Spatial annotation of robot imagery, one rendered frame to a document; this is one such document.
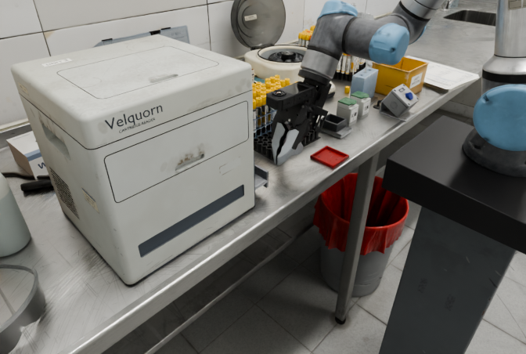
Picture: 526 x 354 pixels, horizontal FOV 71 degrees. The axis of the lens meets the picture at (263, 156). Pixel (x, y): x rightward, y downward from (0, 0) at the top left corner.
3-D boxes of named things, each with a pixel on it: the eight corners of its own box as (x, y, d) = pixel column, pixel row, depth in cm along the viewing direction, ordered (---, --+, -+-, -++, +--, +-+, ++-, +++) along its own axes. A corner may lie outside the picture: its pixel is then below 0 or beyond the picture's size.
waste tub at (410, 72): (402, 102, 120) (408, 72, 115) (367, 90, 128) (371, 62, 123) (422, 91, 128) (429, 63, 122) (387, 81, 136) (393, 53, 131)
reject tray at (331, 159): (333, 168, 87) (333, 166, 87) (310, 157, 91) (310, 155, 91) (348, 157, 91) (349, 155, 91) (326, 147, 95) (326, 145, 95)
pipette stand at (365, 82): (364, 110, 114) (369, 79, 109) (344, 104, 118) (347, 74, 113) (377, 100, 121) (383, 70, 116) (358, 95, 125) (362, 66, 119)
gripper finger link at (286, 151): (298, 171, 85) (313, 133, 83) (284, 169, 80) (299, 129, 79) (288, 166, 87) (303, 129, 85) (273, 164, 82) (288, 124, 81)
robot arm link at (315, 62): (329, 54, 75) (297, 46, 80) (320, 76, 76) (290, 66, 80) (344, 64, 81) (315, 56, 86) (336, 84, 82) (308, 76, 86)
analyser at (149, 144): (129, 290, 58) (78, 117, 42) (60, 210, 75) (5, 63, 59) (264, 201, 77) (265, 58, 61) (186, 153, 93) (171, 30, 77)
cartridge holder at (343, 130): (340, 139, 99) (342, 127, 97) (313, 128, 104) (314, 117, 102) (351, 131, 103) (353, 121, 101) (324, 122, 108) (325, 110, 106)
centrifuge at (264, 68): (290, 112, 114) (291, 73, 107) (236, 83, 134) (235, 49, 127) (344, 93, 126) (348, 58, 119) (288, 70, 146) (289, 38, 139)
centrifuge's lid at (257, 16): (233, -17, 118) (221, -17, 124) (241, 63, 129) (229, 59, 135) (286, -22, 129) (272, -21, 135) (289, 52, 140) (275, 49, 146)
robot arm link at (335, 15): (354, 1, 73) (318, -6, 77) (333, 55, 74) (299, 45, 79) (367, 16, 79) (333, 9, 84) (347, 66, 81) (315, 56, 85)
